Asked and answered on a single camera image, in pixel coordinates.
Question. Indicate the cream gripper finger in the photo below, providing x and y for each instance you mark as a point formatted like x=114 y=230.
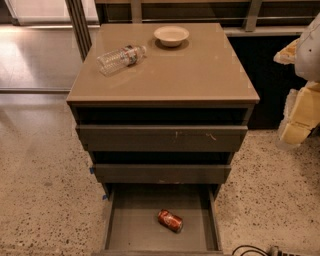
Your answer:
x=301 y=114
x=287 y=54

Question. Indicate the red coke can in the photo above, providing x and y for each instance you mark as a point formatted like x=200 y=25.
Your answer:
x=170 y=221

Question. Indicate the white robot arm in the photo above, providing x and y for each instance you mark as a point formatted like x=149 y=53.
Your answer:
x=307 y=60

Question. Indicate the grey drawer cabinet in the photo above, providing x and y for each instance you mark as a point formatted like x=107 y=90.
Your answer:
x=201 y=82

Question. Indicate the grey open bottom drawer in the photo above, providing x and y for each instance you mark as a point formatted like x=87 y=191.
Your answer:
x=132 y=227

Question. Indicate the grey top drawer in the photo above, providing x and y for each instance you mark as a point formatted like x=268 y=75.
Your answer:
x=161 y=138

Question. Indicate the grey middle drawer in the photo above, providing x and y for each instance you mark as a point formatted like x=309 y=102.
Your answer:
x=161 y=174

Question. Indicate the white bowl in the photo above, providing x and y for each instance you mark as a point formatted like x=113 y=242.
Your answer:
x=171 y=36

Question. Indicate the clear plastic water bottle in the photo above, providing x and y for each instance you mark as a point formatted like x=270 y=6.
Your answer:
x=114 y=61

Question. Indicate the grey metal railing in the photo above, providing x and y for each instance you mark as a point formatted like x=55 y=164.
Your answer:
x=251 y=24

